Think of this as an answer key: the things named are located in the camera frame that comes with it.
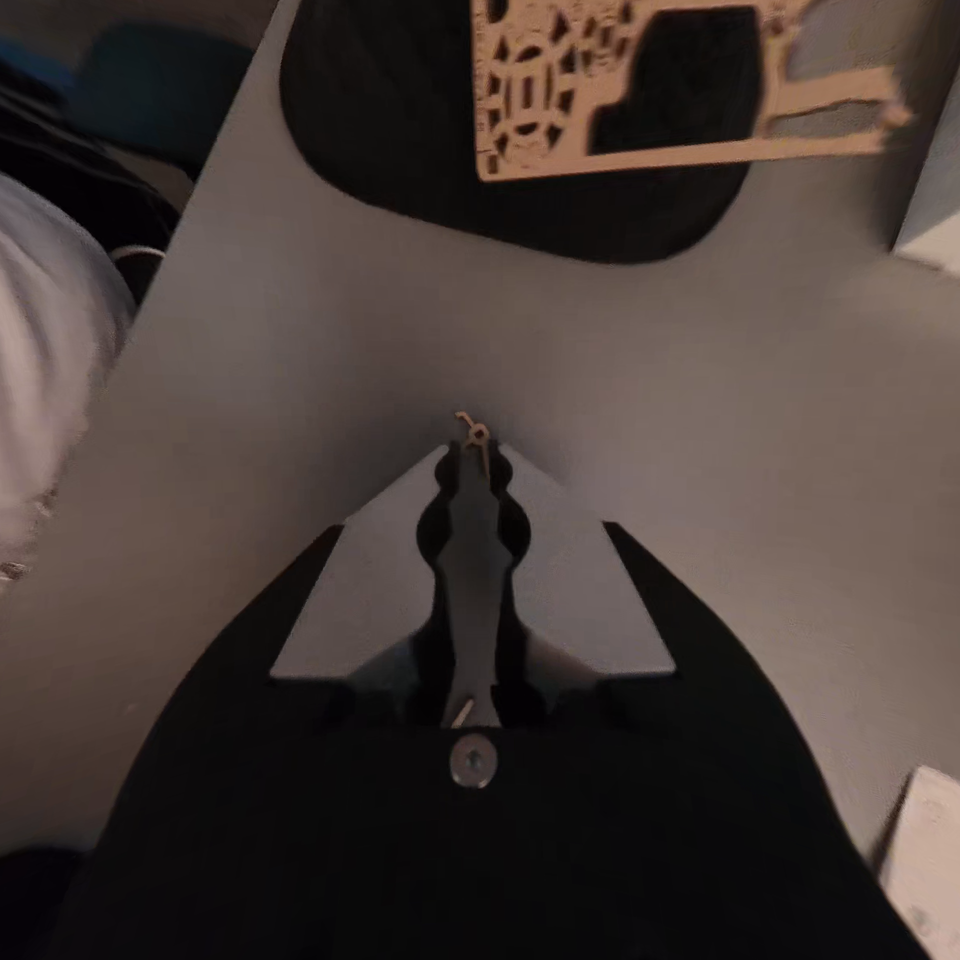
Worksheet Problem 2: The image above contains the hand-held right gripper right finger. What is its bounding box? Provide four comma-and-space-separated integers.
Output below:
489, 441, 678, 727

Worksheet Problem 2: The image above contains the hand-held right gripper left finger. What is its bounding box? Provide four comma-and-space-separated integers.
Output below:
268, 441, 462, 727

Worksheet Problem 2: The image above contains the tiny wooden hook part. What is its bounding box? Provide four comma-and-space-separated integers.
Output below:
452, 409, 494, 483

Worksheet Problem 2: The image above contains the laser-cut wooden parts sheet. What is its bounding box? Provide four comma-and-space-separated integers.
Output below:
471, 0, 915, 183

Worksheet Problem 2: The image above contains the open instruction booklet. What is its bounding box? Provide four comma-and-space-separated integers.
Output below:
877, 765, 960, 960

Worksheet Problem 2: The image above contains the black wrist rest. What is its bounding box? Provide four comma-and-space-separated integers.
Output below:
279, 0, 753, 265

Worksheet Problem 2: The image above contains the white cardboard tray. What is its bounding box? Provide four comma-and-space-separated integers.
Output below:
888, 112, 960, 273

